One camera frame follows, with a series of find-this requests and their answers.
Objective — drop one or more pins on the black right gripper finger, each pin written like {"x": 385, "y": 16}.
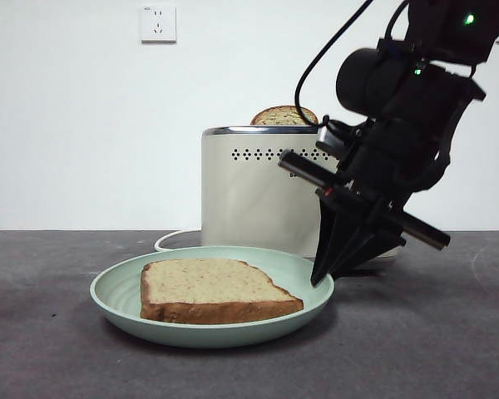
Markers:
{"x": 370, "y": 245}
{"x": 330, "y": 237}

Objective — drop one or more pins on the brown-crusted bread slice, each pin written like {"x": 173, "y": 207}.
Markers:
{"x": 283, "y": 116}
{"x": 216, "y": 282}

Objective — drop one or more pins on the pale green round plate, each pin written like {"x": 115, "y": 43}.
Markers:
{"x": 116, "y": 291}

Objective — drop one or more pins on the cream steel toaster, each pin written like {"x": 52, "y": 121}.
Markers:
{"x": 253, "y": 199}

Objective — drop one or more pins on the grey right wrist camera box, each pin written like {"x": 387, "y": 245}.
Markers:
{"x": 328, "y": 139}

